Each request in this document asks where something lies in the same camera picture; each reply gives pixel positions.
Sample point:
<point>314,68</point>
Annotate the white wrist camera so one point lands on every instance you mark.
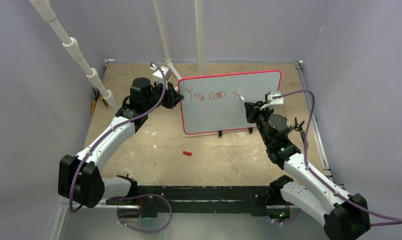
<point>272,99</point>
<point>157,75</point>

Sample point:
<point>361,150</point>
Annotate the white PVC pipe frame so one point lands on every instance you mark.
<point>71,45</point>

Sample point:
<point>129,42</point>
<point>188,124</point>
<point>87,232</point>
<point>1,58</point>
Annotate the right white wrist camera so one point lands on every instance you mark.
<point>272,99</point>

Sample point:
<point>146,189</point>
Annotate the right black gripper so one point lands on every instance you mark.
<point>253,110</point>

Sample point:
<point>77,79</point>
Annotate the pink framed whiteboard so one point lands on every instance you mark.
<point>212,103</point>

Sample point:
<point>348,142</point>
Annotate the yellow black pliers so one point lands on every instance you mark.
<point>98,97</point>

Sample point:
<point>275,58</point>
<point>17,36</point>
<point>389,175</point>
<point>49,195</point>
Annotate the black tool by whiteboard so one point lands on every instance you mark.
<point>297,126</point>

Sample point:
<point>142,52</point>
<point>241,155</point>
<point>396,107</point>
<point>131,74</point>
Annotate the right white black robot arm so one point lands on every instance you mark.
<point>342,215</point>

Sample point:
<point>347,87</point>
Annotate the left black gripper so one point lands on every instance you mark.
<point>172,97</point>

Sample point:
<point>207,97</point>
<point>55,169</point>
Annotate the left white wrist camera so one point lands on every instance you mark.
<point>157,75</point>

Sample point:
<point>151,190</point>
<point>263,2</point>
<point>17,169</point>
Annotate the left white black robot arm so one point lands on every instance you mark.
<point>79,178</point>

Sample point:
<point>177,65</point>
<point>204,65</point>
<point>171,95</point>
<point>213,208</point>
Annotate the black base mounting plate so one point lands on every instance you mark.
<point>258,201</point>

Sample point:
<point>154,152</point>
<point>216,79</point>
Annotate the aluminium rail frame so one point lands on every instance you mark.
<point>154,155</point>

